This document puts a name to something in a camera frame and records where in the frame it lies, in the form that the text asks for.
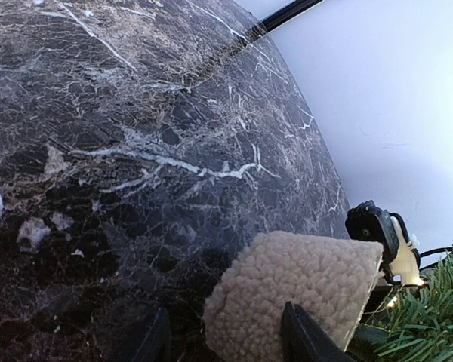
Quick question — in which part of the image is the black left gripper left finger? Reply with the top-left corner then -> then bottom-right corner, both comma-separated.
131,308 -> 171,362

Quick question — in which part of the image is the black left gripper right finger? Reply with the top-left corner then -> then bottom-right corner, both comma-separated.
280,302 -> 354,362

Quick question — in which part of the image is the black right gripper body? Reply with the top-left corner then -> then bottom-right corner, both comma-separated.
347,284 -> 408,361

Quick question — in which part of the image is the small green christmas tree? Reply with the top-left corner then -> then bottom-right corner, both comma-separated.
375,248 -> 453,361

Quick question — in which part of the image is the beige tree pot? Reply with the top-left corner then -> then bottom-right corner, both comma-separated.
202,231 -> 383,361

